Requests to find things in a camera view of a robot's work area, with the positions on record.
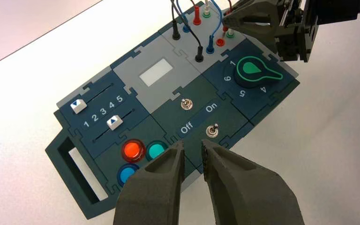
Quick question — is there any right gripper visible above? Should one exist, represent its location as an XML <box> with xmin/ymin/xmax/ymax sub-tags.
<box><xmin>223</xmin><ymin>0</ymin><xmax>319</xmax><ymax>63</ymax></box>

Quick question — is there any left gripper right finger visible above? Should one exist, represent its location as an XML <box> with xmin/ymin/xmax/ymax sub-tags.
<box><xmin>202</xmin><ymin>139</ymin><xmax>306</xmax><ymax>225</ymax></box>

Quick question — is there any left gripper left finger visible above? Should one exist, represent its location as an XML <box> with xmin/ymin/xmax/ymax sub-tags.
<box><xmin>113</xmin><ymin>140</ymin><xmax>186</xmax><ymax>225</ymax></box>

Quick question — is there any red banana plug wire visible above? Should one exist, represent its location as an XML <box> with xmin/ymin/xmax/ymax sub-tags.
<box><xmin>190</xmin><ymin>0</ymin><xmax>232</xmax><ymax>33</ymax></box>

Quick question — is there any blue push button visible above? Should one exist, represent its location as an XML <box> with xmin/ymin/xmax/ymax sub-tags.
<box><xmin>117</xmin><ymin>164</ymin><xmax>140</xmax><ymax>188</ymax></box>

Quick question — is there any teal push button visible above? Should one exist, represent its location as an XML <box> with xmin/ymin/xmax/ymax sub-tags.
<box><xmin>145</xmin><ymin>140</ymin><xmax>169</xmax><ymax>162</ymax></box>

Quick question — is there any red push button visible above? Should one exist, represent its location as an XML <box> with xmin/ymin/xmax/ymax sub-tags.
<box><xmin>121</xmin><ymin>139</ymin><xmax>146</xmax><ymax>163</ymax></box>

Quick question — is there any green rotary knob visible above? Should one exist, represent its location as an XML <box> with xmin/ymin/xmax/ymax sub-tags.
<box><xmin>232</xmin><ymin>56</ymin><xmax>284</xmax><ymax>89</ymax></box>

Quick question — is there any grey and teal control box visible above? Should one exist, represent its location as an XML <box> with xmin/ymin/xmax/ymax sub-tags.
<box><xmin>45</xmin><ymin>0</ymin><xmax>301</xmax><ymax>220</ymax></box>

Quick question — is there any white slider knob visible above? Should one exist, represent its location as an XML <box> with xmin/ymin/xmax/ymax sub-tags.
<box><xmin>106</xmin><ymin>115</ymin><xmax>124</xmax><ymax>131</ymax></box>
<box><xmin>70</xmin><ymin>99</ymin><xmax>88</xmax><ymax>114</ymax></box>

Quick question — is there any white display window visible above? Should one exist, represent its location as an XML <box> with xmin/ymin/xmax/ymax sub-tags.
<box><xmin>139</xmin><ymin>58</ymin><xmax>174</xmax><ymax>87</ymax></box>

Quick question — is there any white banana plug wire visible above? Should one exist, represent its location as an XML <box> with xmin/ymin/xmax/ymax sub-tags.
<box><xmin>203</xmin><ymin>0</ymin><xmax>235</xmax><ymax>38</ymax></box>

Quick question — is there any blue banana plug wire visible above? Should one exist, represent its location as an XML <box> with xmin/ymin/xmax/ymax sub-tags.
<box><xmin>176</xmin><ymin>0</ymin><xmax>224</xmax><ymax>54</ymax></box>

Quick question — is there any black banana plug wire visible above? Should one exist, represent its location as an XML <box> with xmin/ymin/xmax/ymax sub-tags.
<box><xmin>170</xmin><ymin>0</ymin><xmax>204</xmax><ymax>63</ymax></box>

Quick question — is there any metal toggle switch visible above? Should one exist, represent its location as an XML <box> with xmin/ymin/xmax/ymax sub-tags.
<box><xmin>180</xmin><ymin>98</ymin><xmax>194</xmax><ymax>111</ymax></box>
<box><xmin>206</xmin><ymin>123</ymin><xmax>220</xmax><ymax>139</ymax></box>

